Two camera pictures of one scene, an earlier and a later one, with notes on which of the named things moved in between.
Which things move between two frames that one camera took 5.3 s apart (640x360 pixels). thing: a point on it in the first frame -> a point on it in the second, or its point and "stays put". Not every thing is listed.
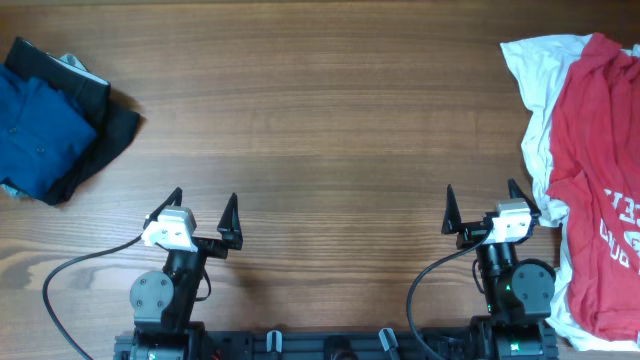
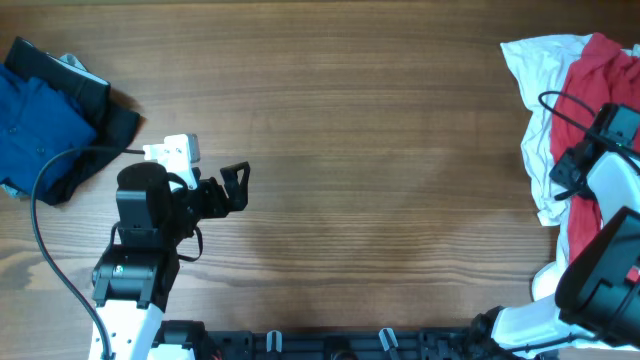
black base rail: [198, 346] stays put
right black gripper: [476, 235] -> [570, 170]
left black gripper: [203, 245] -> [218, 195]
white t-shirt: [540, 62] stays put
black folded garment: [113, 121] stays put
